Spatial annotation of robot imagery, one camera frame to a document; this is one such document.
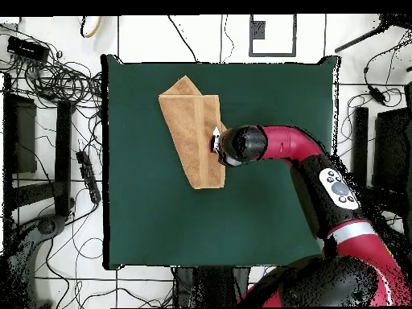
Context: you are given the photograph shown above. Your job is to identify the grey square floor frame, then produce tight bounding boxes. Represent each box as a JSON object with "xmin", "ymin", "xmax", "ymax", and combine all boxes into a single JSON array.
[{"xmin": 248, "ymin": 14, "xmax": 298, "ymax": 58}]

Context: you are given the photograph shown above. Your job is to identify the dark green table cloth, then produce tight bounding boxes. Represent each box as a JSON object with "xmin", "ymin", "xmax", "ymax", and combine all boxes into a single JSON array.
[{"xmin": 100, "ymin": 54, "xmax": 339, "ymax": 270}]

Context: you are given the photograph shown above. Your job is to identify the black robot pedestal frame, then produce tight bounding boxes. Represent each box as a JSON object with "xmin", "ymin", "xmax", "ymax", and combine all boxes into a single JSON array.
[{"xmin": 173, "ymin": 266, "xmax": 251, "ymax": 308}]

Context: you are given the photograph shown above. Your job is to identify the black tripod leg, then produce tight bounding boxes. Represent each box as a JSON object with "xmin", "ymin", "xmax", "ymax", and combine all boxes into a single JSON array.
[{"xmin": 334, "ymin": 13, "xmax": 412, "ymax": 54}]

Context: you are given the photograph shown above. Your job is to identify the tan cord loop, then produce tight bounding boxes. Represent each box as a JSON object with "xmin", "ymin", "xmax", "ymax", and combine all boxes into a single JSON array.
[{"xmin": 80, "ymin": 15, "xmax": 103, "ymax": 39}]

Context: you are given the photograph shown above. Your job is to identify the black power adapter with cable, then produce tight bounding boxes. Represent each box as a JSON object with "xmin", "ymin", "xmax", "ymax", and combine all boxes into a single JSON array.
[{"xmin": 363, "ymin": 41, "xmax": 406, "ymax": 107}]

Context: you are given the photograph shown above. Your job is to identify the grey wheeled stand base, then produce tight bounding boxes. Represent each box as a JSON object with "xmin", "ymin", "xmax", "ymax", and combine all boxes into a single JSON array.
[{"xmin": 6, "ymin": 213, "xmax": 68, "ymax": 308}]

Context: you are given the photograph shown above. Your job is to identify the tangled black cables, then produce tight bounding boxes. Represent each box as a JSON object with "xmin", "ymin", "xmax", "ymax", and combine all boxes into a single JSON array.
[{"xmin": 0, "ymin": 25, "xmax": 104, "ymax": 110}]

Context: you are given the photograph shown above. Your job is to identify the black metal stand frame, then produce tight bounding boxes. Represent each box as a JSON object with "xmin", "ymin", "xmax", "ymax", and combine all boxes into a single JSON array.
[
  {"xmin": 2, "ymin": 72, "xmax": 76, "ymax": 218},
  {"xmin": 350, "ymin": 81, "xmax": 412, "ymax": 223}
]

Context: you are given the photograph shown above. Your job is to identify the black hub box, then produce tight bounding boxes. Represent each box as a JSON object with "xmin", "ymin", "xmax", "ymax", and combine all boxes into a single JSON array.
[{"xmin": 6, "ymin": 35, "xmax": 51, "ymax": 63}]

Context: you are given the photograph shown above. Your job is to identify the long black power strip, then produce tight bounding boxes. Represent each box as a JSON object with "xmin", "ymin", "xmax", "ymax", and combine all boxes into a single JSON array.
[{"xmin": 75, "ymin": 150, "xmax": 102, "ymax": 205}]

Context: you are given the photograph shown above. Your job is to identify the orange terry towel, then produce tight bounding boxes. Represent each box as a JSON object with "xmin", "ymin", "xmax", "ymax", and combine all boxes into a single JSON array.
[{"xmin": 157, "ymin": 74, "xmax": 228, "ymax": 190}]

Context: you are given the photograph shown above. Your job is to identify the dark grey floor plate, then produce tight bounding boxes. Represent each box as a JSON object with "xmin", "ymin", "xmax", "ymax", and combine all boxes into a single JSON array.
[{"xmin": 250, "ymin": 20, "xmax": 266, "ymax": 40}]

